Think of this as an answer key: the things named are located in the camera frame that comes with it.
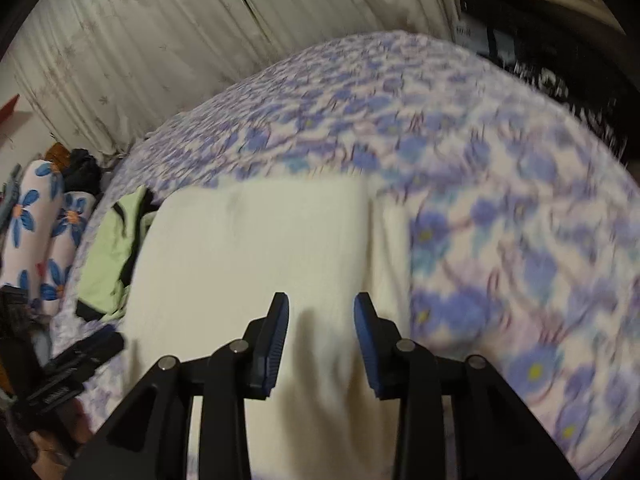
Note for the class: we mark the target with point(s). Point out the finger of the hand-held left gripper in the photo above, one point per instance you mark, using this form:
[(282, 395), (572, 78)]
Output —
[(55, 394), (90, 350)]

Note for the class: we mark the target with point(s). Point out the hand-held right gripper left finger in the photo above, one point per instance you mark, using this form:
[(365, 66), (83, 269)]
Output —
[(272, 345)]

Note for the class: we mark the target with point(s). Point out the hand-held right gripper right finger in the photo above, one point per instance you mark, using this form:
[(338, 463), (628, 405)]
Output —
[(371, 345)]

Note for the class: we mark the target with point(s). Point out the cream knit sweater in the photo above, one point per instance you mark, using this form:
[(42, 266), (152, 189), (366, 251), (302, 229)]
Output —
[(250, 260)]

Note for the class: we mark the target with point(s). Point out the dark clothes pile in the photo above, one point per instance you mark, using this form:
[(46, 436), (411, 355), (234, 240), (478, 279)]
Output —
[(82, 172)]

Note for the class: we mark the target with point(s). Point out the person's left hand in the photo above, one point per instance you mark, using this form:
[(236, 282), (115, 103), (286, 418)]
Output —
[(57, 442)]

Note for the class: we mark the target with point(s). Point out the light green garment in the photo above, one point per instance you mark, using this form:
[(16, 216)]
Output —
[(112, 260)]

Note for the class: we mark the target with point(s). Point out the folded white blue-flower blanket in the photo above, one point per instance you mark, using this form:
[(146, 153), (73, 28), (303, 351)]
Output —
[(35, 230)]

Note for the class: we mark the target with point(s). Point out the orange brown cloth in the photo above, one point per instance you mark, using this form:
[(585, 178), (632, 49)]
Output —
[(57, 154)]

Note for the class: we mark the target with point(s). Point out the blue floral bed sheet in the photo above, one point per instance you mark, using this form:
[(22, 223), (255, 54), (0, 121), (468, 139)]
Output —
[(500, 210)]

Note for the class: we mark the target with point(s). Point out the red object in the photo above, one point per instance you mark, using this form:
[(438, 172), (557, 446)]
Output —
[(9, 109)]

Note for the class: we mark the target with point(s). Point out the white curtain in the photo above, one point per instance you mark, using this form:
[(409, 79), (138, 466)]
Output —
[(200, 50)]

